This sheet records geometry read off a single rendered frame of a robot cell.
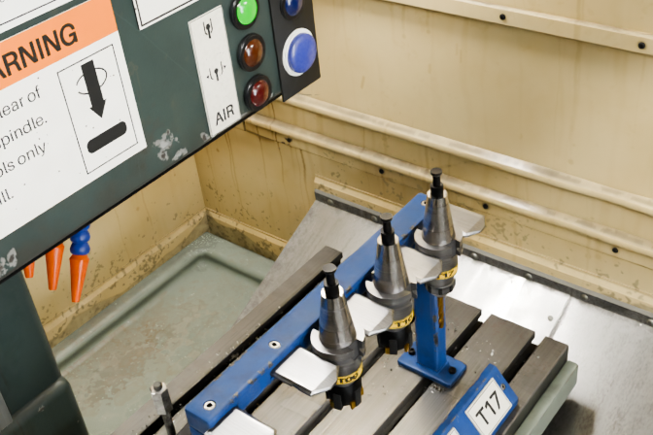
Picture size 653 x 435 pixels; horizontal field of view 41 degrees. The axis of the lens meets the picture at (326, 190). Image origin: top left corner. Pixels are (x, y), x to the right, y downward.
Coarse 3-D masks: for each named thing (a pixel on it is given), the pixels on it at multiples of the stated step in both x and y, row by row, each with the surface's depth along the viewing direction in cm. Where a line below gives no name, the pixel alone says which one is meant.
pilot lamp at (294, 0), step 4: (288, 0) 63; (292, 0) 63; (296, 0) 63; (300, 0) 63; (288, 4) 63; (292, 4) 63; (296, 4) 63; (300, 4) 64; (288, 8) 63; (292, 8) 63; (296, 8) 63; (300, 8) 64; (288, 12) 63; (292, 12) 63; (296, 12) 64
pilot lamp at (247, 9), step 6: (246, 0) 59; (252, 0) 60; (240, 6) 59; (246, 6) 59; (252, 6) 60; (240, 12) 59; (246, 12) 59; (252, 12) 60; (240, 18) 59; (246, 18) 60; (252, 18) 60
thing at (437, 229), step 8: (432, 200) 111; (440, 200) 111; (448, 200) 113; (432, 208) 112; (440, 208) 112; (448, 208) 113; (424, 216) 114; (432, 216) 112; (440, 216) 112; (448, 216) 113; (424, 224) 114; (432, 224) 113; (440, 224) 113; (448, 224) 113; (424, 232) 115; (432, 232) 114; (440, 232) 113; (448, 232) 114; (424, 240) 115; (432, 240) 114; (440, 240) 114; (448, 240) 114
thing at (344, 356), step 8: (360, 328) 103; (312, 336) 103; (360, 336) 102; (312, 344) 102; (320, 344) 102; (352, 344) 101; (360, 344) 102; (320, 352) 101; (328, 352) 100; (336, 352) 100; (344, 352) 100; (352, 352) 100; (360, 352) 103; (336, 360) 101; (344, 360) 101; (352, 360) 101; (344, 368) 101
